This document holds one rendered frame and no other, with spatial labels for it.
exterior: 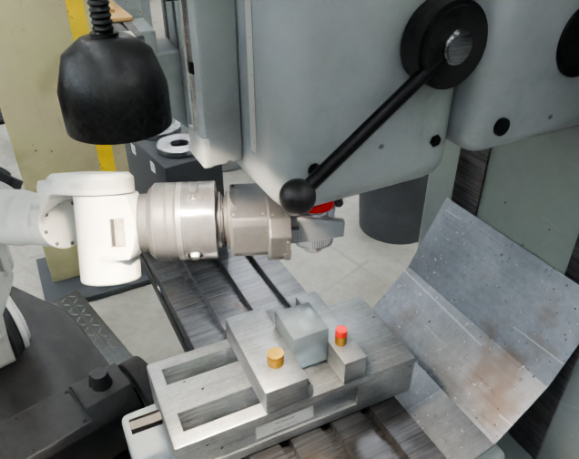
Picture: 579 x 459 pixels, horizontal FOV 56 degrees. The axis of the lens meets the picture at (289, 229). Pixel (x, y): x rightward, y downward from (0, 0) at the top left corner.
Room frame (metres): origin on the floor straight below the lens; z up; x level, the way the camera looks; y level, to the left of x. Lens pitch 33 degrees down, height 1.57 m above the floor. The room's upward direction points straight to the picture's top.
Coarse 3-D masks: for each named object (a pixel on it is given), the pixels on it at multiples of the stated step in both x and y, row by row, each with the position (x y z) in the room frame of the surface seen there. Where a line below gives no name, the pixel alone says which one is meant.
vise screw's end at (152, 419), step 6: (144, 414) 0.46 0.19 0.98; (150, 414) 0.46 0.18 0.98; (156, 414) 0.46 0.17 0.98; (132, 420) 0.45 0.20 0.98; (138, 420) 0.45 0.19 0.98; (144, 420) 0.45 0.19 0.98; (150, 420) 0.45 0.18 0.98; (156, 420) 0.45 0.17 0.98; (132, 426) 0.44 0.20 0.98; (138, 426) 0.44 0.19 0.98; (144, 426) 0.45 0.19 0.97; (150, 426) 0.45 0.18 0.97; (132, 432) 0.44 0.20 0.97; (138, 432) 0.44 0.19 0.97
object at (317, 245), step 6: (330, 210) 0.51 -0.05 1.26; (318, 216) 0.51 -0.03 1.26; (324, 216) 0.51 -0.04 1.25; (330, 216) 0.51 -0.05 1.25; (318, 240) 0.51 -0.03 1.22; (324, 240) 0.51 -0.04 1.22; (330, 240) 0.52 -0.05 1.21; (300, 246) 0.51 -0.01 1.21; (306, 246) 0.51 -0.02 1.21; (312, 246) 0.51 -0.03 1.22; (318, 246) 0.51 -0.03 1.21; (324, 246) 0.51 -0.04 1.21
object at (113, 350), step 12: (60, 300) 1.36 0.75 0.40; (72, 300) 1.36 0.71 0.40; (84, 300) 1.36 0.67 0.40; (72, 312) 1.30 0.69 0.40; (84, 312) 1.30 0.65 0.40; (96, 312) 1.30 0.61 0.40; (84, 324) 1.24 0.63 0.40; (96, 324) 1.24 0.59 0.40; (96, 336) 1.19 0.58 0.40; (108, 336) 1.19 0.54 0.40; (96, 348) 1.14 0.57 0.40; (108, 348) 1.14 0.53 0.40; (120, 348) 1.14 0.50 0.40; (108, 360) 1.10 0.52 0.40; (120, 360) 1.10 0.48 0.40; (120, 456) 0.79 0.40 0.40
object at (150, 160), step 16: (176, 128) 1.05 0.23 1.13; (128, 144) 1.05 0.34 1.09; (144, 144) 1.01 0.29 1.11; (160, 144) 0.98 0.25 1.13; (176, 144) 1.00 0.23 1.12; (128, 160) 1.07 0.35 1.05; (144, 160) 0.99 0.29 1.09; (160, 160) 0.93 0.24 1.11; (176, 160) 0.93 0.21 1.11; (192, 160) 0.93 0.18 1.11; (144, 176) 1.00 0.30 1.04; (160, 176) 0.92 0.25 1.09; (176, 176) 0.91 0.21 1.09; (192, 176) 0.93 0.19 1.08; (208, 176) 0.95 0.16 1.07; (144, 192) 1.01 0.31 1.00
